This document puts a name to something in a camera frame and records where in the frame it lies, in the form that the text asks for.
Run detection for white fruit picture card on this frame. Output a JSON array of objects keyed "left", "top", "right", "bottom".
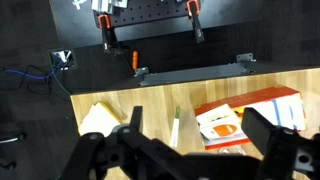
[{"left": 195, "top": 103, "right": 248, "bottom": 141}]

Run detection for orange black bar clamp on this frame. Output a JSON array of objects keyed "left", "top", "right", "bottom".
[
  {"left": 185, "top": 0, "right": 206, "bottom": 44},
  {"left": 97, "top": 13, "right": 126, "bottom": 56}
]

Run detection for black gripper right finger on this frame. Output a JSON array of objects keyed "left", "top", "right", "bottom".
[{"left": 241, "top": 107, "right": 320, "bottom": 180}]

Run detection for grey steel table frame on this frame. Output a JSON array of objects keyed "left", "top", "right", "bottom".
[{"left": 134, "top": 53, "right": 258, "bottom": 88}]

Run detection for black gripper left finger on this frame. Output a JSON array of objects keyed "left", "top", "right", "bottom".
[{"left": 63, "top": 105, "right": 188, "bottom": 180}]

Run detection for short aluminium extrusion bars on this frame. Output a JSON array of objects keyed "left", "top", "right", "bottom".
[{"left": 89, "top": 0, "right": 129, "bottom": 14}]

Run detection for black robot cart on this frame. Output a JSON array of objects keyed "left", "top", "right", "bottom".
[{"left": 49, "top": 0, "right": 264, "bottom": 49}]

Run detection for blue cable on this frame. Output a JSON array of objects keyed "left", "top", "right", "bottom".
[{"left": 3, "top": 61, "right": 66, "bottom": 81}]

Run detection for black perforated breadboard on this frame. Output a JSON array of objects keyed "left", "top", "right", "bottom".
[{"left": 93, "top": 0, "right": 201, "bottom": 28}]

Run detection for grey floor outlet box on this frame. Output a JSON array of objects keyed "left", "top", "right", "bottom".
[{"left": 48, "top": 49, "right": 77, "bottom": 71}]

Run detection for yellow sponge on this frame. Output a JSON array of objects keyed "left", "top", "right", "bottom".
[{"left": 78, "top": 100, "right": 124, "bottom": 137}]

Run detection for orange cardboard box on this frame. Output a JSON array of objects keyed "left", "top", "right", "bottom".
[{"left": 194, "top": 85, "right": 308, "bottom": 151}]

